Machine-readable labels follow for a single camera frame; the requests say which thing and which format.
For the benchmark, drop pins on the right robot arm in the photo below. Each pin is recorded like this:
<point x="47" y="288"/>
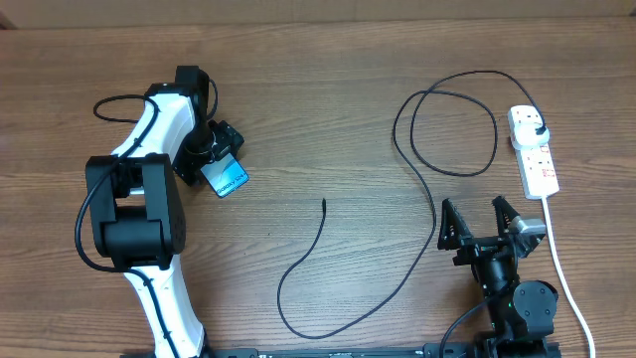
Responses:
<point x="521" y="312"/>

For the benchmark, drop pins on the white power strip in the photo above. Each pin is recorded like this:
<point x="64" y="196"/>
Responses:
<point x="536" y="165"/>

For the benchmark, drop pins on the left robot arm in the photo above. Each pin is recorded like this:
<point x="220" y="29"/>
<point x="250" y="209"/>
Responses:
<point x="133" y="202"/>

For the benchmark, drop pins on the smartphone with blue screen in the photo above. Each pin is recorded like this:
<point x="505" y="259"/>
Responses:
<point x="225" y="175"/>

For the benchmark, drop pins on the white charger plug adapter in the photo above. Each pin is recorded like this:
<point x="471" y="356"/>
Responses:
<point x="526" y="136"/>

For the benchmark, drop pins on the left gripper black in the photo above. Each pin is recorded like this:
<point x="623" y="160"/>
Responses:
<point x="228" y="139"/>

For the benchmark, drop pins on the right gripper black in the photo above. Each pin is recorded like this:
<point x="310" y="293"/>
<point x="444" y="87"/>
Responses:
<point x="474" y="246"/>

